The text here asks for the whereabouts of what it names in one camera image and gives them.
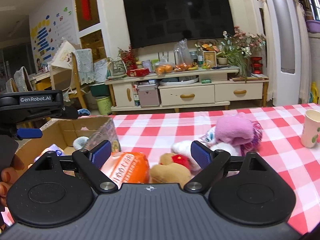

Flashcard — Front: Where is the purple tissue pack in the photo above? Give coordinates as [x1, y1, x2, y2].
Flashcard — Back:
[34, 143, 66, 163]

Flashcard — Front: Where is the brown plush bear toy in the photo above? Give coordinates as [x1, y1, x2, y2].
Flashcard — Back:
[149, 153, 192, 187]

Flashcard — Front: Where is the left hand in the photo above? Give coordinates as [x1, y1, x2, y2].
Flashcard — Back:
[0, 155, 24, 207]

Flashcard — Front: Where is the grey blue scrunchie towel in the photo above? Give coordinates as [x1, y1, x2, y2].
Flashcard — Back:
[73, 137, 89, 151]

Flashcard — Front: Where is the floral white cloth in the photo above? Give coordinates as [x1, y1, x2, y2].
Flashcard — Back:
[200, 126, 216, 147]

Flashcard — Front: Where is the white fluffy plush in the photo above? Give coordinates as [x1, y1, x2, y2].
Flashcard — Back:
[171, 140, 242, 173]

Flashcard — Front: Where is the cardboard box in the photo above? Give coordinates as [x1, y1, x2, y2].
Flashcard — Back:
[16, 115, 121, 168]

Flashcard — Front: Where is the orange plastic bag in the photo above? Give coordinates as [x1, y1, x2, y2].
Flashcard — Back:
[100, 152, 150, 188]

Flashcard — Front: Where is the pink fleece cloth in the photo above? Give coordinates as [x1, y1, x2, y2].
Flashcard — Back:
[215, 113, 254, 146]

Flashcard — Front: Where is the green trash bin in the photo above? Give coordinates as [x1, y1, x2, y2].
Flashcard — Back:
[95, 96, 113, 115]

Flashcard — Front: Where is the wooden chair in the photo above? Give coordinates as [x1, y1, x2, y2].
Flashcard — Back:
[49, 52, 87, 108]

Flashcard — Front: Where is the red checkered tablecloth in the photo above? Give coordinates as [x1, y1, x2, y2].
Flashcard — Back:
[113, 103, 319, 233]

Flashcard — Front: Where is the cream TV cabinet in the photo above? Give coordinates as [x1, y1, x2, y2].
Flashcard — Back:
[105, 66, 268, 112]

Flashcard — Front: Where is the pink storage box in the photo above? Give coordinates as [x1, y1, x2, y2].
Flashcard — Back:
[137, 84, 161, 107]

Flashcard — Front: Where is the framed picture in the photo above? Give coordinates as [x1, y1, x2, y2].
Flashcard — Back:
[203, 51, 217, 68]

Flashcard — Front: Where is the bag of oranges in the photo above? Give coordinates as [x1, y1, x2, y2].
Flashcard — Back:
[155, 63, 174, 75]

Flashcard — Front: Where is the white paper cup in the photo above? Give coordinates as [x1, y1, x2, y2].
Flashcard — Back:
[301, 109, 320, 148]

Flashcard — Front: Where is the potted flower plant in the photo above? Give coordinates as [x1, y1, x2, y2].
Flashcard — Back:
[216, 25, 266, 81]

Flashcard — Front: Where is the black television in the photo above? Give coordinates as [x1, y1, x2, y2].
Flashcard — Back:
[123, 0, 234, 48]

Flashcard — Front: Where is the purple basin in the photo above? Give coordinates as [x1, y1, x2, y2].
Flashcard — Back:
[306, 20, 320, 33]

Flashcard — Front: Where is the white standing air conditioner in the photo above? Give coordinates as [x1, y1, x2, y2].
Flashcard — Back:
[261, 0, 311, 106]

